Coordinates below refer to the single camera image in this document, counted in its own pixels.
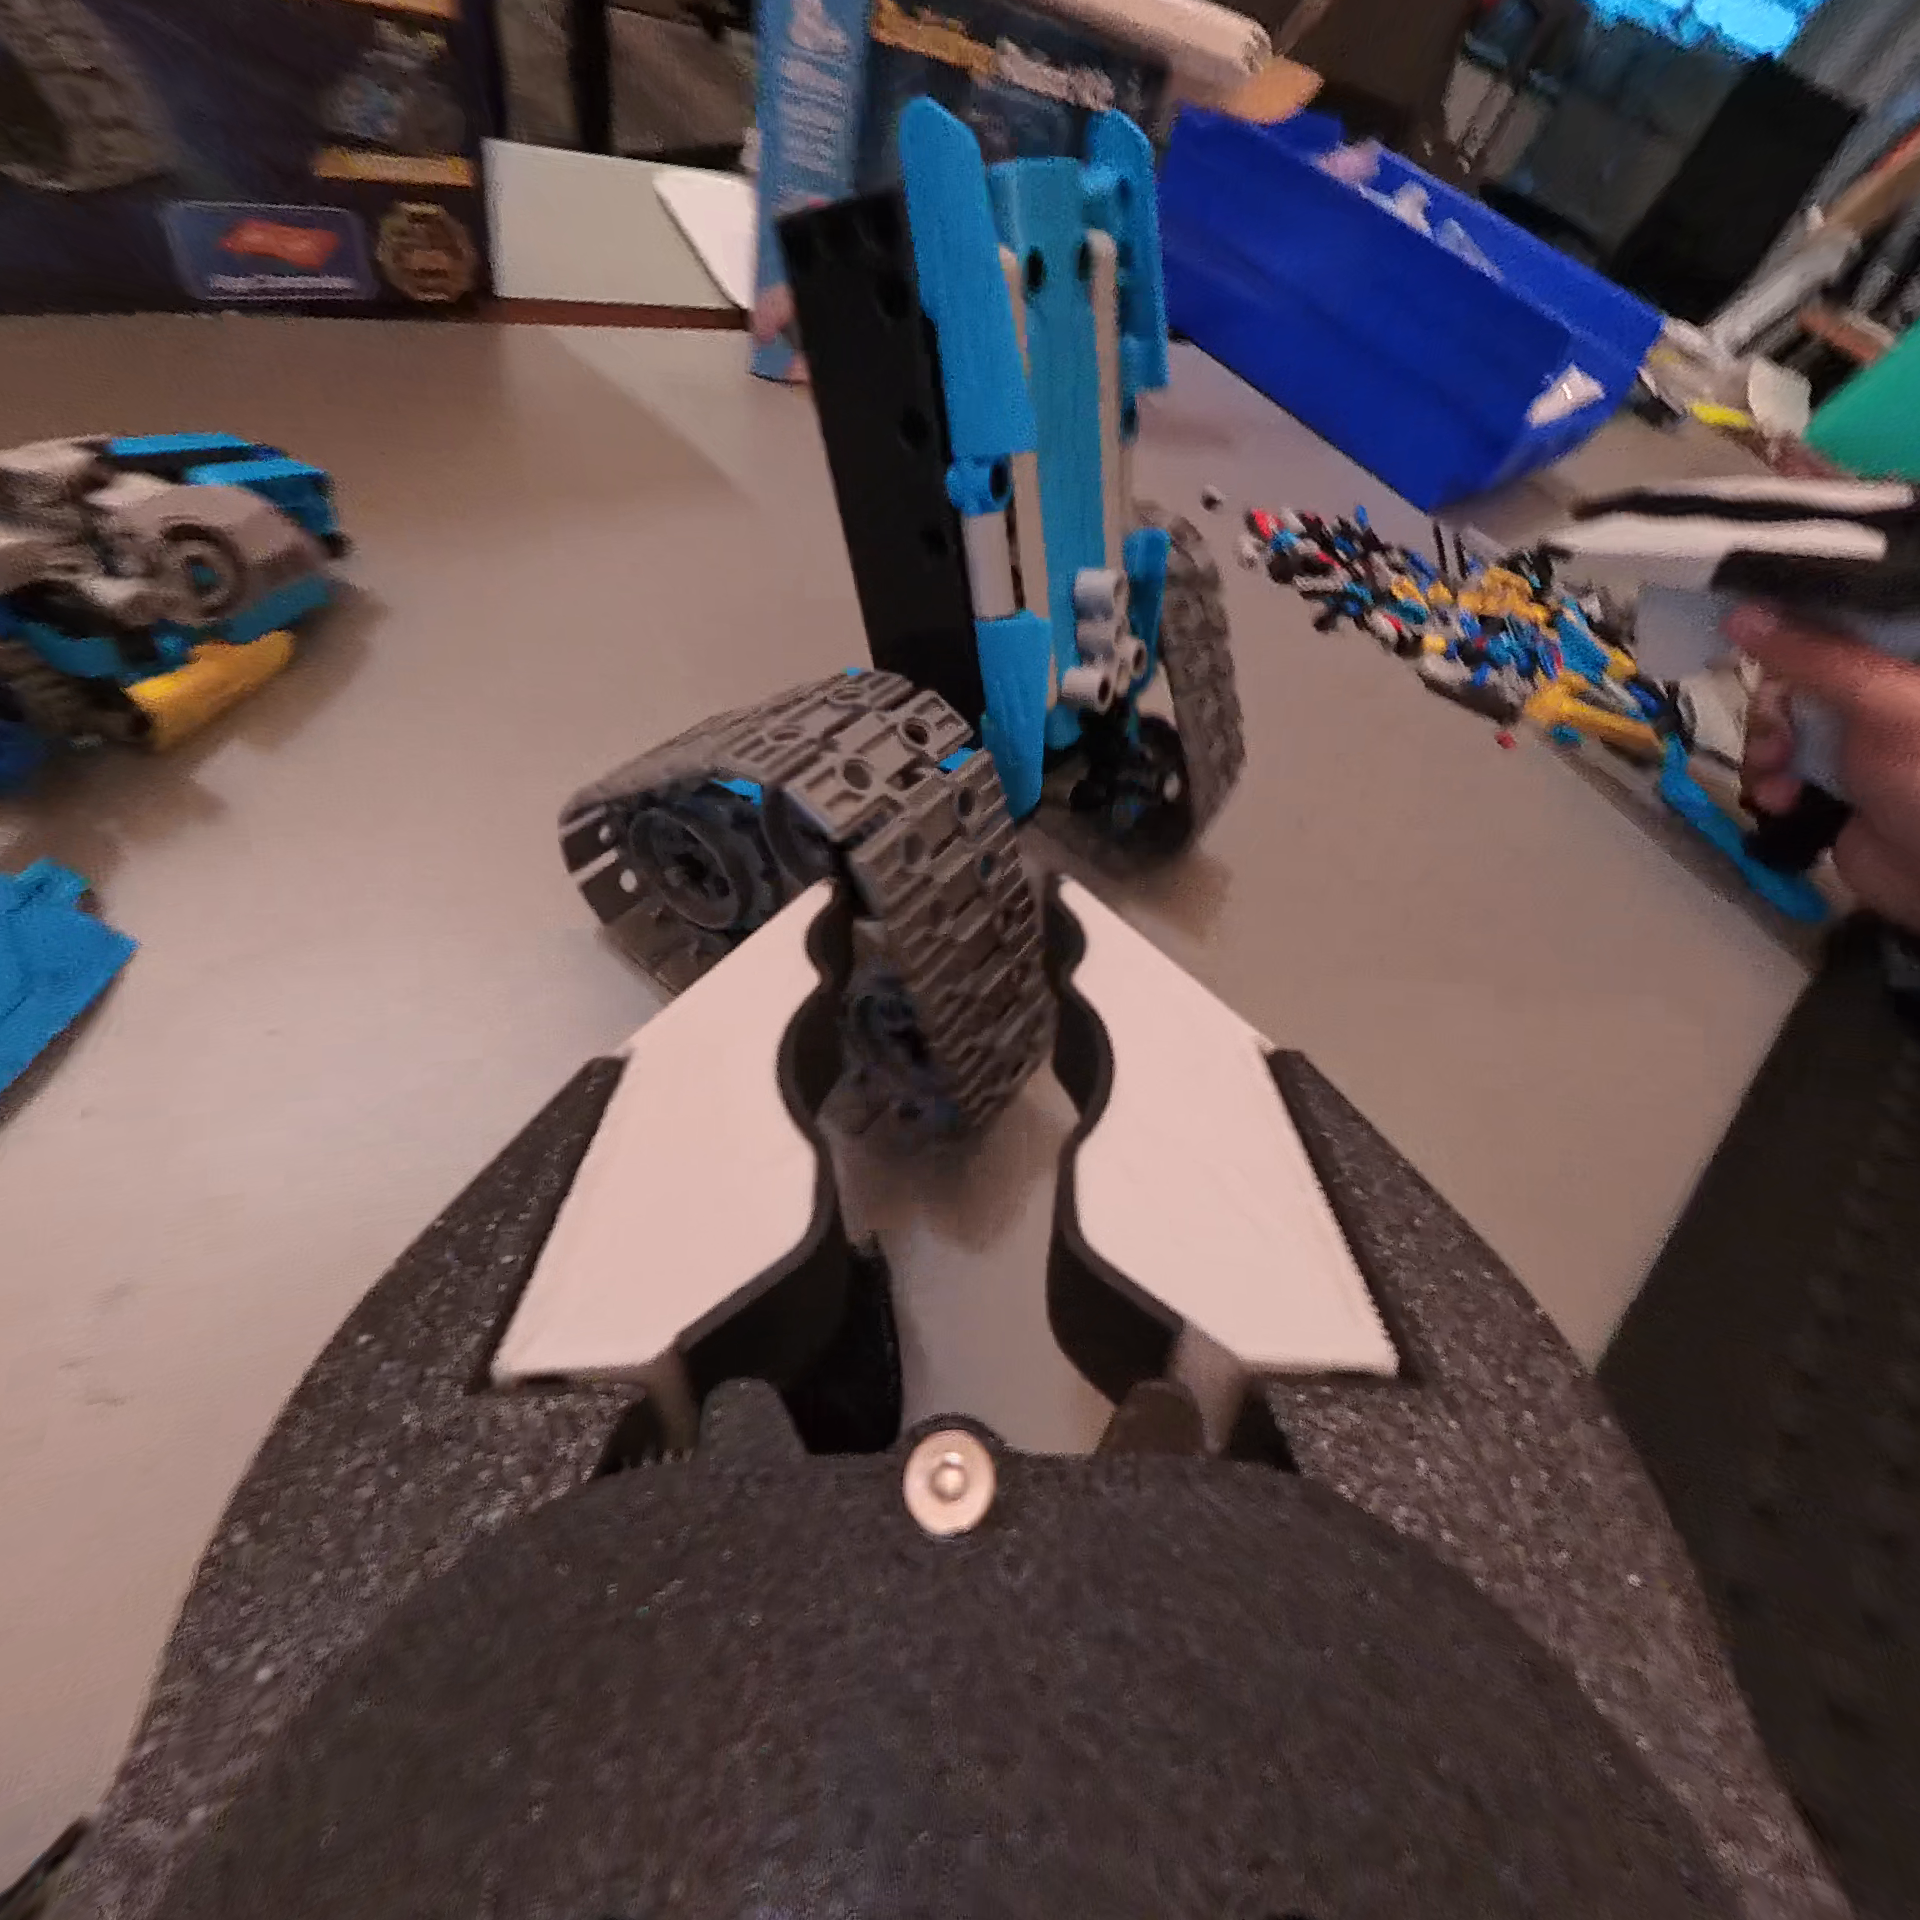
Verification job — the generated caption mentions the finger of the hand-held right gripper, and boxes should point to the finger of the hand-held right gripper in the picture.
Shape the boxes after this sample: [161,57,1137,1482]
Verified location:
[1572,477,1920,520]
[1544,516,1895,596]

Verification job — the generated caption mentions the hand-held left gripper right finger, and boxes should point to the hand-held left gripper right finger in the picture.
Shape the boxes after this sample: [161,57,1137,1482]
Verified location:
[1045,878,1403,1420]

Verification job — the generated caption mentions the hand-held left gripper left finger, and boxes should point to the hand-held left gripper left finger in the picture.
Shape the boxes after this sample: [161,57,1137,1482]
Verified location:
[490,879,904,1453]

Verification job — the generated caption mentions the pile of small brick parts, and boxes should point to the pile of small brick parts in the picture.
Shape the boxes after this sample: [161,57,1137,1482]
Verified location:
[1242,503,1748,751]

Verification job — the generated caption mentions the blue grey tracked toy robot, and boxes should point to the blue grey tracked toy robot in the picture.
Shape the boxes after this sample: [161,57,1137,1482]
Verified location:
[559,96,1250,1150]

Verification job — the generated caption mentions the light grey desk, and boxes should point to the light grey desk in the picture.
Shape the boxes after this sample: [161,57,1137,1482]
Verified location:
[0,306,1817,1893]

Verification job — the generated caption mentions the person's right hand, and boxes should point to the person's right hand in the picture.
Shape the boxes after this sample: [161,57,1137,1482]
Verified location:
[1721,620,1920,920]

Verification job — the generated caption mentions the white and yellow papers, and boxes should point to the white and yellow papers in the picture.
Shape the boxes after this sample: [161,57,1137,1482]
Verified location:
[1641,322,1817,436]

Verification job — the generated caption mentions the teal board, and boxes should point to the teal board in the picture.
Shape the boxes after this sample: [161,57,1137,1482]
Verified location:
[1804,322,1920,485]

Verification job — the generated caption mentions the blue long curved panel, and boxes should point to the blue long curved panel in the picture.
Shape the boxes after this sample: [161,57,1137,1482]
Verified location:
[1656,743,1836,924]

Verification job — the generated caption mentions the blue plastic bin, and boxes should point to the blue plastic bin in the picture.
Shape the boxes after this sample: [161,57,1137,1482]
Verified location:
[1159,105,1666,513]

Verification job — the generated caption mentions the clear bags of parts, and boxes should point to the clear bags of parts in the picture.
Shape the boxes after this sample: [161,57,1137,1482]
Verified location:
[1319,135,1615,429]

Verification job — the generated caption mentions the black dimpled mat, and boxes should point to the black dimpled mat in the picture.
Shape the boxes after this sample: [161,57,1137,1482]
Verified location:
[1599,914,1920,1920]

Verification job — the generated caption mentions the brown cardboard sheet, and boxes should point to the brown cardboard sheet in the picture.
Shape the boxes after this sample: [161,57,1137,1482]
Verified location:
[1217,58,1328,125]

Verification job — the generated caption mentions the blue curved brick panel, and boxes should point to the blue curved brick panel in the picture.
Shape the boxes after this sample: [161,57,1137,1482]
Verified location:
[0,856,140,1096]

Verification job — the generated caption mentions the white bar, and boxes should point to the white bar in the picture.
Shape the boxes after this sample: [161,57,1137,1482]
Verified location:
[1049,0,1279,77]

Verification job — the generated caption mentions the robot head brick assembly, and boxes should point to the robot head brick assembly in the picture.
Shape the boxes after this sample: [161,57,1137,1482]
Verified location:
[0,431,349,759]

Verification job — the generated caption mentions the small robot kit box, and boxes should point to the small robot kit box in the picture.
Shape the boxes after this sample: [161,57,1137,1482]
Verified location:
[747,0,1172,389]

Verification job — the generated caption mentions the white paper sheet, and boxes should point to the white paper sheet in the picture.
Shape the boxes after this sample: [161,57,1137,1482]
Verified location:
[651,164,759,312]

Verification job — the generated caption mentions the large robot kit box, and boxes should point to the large robot kit box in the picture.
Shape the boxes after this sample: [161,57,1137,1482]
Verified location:
[0,0,505,318]

